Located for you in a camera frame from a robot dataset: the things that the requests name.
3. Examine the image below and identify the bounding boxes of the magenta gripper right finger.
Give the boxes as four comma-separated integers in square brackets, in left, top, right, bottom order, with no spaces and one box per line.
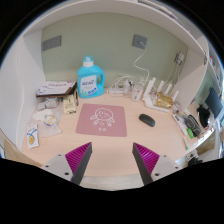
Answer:
[131,142,183,186]

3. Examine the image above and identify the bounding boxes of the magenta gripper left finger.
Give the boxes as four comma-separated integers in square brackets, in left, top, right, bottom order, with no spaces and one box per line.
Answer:
[42,141,93,186]

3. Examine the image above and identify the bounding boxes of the black computer mouse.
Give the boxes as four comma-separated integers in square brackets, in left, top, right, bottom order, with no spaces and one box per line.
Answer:
[139,114,155,127]

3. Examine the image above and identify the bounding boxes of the pink mouse pad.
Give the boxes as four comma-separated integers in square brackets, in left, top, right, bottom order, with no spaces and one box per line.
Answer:
[76,103,127,137]

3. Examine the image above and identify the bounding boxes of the small white packet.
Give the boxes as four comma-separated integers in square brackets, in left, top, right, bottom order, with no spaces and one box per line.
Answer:
[26,123,39,149]

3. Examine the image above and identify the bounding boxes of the clear plastic bag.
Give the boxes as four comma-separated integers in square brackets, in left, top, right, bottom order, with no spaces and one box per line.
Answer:
[32,98,63,138]

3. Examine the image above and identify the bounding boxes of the black pouch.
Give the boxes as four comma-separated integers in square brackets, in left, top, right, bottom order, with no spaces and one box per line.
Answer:
[185,115,201,137]

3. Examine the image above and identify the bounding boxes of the small beige box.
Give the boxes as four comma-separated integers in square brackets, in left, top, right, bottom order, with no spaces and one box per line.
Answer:
[63,95,76,115]

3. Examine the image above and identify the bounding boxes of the gold foil wrapper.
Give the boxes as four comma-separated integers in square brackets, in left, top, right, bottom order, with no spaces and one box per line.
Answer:
[155,92,173,109]

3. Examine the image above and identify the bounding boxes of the white wifi router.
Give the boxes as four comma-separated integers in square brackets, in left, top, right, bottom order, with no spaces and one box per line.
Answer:
[142,77,179,112]

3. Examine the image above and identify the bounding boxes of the black pen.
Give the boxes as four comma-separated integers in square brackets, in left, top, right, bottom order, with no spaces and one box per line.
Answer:
[75,91,79,106]

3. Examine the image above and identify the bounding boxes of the clear plastic cup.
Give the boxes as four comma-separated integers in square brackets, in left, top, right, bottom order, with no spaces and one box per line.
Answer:
[131,85,143,102]

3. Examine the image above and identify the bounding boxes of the stack of books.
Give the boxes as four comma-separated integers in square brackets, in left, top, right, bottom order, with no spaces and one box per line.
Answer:
[36,81,76,97]

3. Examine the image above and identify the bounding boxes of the white power strip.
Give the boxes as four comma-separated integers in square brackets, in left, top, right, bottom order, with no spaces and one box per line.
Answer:
[107,84,132,94]

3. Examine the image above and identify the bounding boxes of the blue detergent bottle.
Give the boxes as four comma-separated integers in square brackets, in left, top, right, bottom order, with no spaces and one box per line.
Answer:
[77,55,105,98]

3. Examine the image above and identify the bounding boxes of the black monitor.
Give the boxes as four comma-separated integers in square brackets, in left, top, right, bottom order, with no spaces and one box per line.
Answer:
[205,88,223,118]

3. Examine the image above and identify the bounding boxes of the white power cable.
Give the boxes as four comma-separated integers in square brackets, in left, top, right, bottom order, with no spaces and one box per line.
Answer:
[133,41,151,84]

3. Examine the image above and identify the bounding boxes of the grey wall socket left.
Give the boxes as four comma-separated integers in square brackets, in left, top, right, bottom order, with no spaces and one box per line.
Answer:
[42,35,62,51]

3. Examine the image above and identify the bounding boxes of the grey wall socket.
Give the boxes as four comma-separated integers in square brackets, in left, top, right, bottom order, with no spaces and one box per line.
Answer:
[42,35,62,51]
[132,34,147,49]

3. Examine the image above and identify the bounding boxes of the grey wall socket right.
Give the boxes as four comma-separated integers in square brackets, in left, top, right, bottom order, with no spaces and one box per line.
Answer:
[132,34,147,49]

